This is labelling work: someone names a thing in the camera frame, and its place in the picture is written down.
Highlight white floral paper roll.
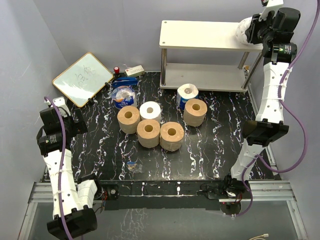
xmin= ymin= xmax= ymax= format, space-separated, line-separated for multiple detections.
xmin=235 ymin=17 xmax=252 ymax=46

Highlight brown paper roll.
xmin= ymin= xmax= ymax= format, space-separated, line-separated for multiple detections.
xmin=160 ymin=121 xmax=185 ymax=152
xmin=117 ymin=105 xmax=141 ymax=134
xmin=183 ymin=98 xmax=208 ymax=127
xmin=137 ymin=119 xmax=160 ymax=149

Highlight blue paper roll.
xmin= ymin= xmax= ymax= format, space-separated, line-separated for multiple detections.
xmin=176 ymin=83 xmax=199 ymax=110

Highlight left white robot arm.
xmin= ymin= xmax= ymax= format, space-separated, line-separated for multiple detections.
xmin=36 ymin=107 xmax=104 ymax=240

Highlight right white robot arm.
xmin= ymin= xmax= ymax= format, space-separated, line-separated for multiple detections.
xmin=222 ymin=6 xmax=301 ymax=199

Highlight white two-tier shelf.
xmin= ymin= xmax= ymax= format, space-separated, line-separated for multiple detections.
xmin=159 ymin=20 xmax=263 ymax=93

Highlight plastic wrapped blue tissue roll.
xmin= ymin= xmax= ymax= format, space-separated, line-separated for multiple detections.
xmin=111 ymin=86 xmax=138 ymax=109

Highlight blue stapler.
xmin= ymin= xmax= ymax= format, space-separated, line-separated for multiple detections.
xmin=112 ymin=77 xmax=138 ymax=88

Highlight crumpled plastic wrapper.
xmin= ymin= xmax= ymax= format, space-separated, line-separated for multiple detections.
xmin=126 ymin=161 xmax=143 ymax=173

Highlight white red cardboard box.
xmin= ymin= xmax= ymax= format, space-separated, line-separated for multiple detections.
xmin=124 ymin=65 xmax=145 ymax=78

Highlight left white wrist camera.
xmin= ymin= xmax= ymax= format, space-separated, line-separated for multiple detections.
xmin=53 ymin=97 xmax=70 ymax=118

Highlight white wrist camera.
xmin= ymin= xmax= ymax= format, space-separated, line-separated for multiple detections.
xmin=53 ymin=97 xmax=70 ymax=118
xmin=258 ymin=0 xmax=284 ymax=22

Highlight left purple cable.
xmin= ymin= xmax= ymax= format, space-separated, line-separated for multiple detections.
xmin=43 ymin=96 xmax=75 ymax=240

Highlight purple cable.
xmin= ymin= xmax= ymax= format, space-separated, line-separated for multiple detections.
xmin=43 ymin=96 xmax=75 ymax=240
xmin=233 ymin=0 xmax=320 ymax=217

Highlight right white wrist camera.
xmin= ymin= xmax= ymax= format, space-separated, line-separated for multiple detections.
xmin=258 ymin=0 xmax=284 ymax=22

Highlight small whiteboard wooden frame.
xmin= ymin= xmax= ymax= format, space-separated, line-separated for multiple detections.
xmin=52 ymin=52 xmax=114 ymax=108

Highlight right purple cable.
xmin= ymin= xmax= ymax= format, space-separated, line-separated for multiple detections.
xmin=233 ymin=0 xmax=320 ymax=217

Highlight aluminium rail frame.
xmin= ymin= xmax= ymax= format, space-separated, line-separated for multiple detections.
xmin=18 ymin=181 xmax=308 ymax=240

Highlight white cable connector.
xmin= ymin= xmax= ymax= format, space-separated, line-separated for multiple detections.
xmin=249 ymin=233 xmax=269 ymax=240

